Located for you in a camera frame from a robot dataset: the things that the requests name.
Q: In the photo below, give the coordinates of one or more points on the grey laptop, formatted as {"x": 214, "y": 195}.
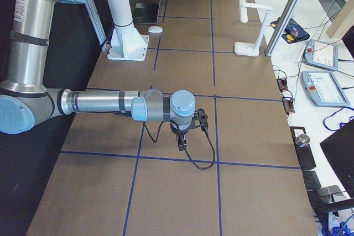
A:
{"x": 146, "y": 11}

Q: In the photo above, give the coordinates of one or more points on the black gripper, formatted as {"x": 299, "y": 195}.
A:
{"x": 176, "y": 129}

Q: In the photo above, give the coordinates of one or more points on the dark blue space pouch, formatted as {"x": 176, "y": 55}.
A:
{"x": 294, "y": 33}

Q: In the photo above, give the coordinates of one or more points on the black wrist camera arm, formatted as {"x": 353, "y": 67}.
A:
{"x": 199, "y": 120}

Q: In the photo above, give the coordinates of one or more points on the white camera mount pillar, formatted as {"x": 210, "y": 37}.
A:
{"x": 126, "y": 43}

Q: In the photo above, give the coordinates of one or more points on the white computer mouse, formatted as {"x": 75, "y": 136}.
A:
{"x": 155, "y": 29}

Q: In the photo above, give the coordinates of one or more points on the lower teach pendant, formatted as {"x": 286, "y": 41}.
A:
{"x": 324, "y": 89}

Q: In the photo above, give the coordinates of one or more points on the teach pendant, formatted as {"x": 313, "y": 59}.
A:
{"x": 324, "y": 89}
{"x": 320, "y": 54}

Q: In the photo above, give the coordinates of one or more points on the aluminium frame post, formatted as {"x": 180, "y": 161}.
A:
{"x": 284, "y": 18}

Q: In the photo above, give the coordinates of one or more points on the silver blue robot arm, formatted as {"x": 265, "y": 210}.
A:
{"x": 27, "y": 100}

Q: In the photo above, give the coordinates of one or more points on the orange black connector block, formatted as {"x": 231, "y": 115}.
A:
{"x": 282, "y": 84}

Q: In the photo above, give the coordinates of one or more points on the silver metal cylinder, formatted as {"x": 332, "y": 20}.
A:
{"x": 302, "y": 140}

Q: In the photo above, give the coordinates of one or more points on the upper teach pendant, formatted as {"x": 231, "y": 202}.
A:
{"x": 320, "y": 54}

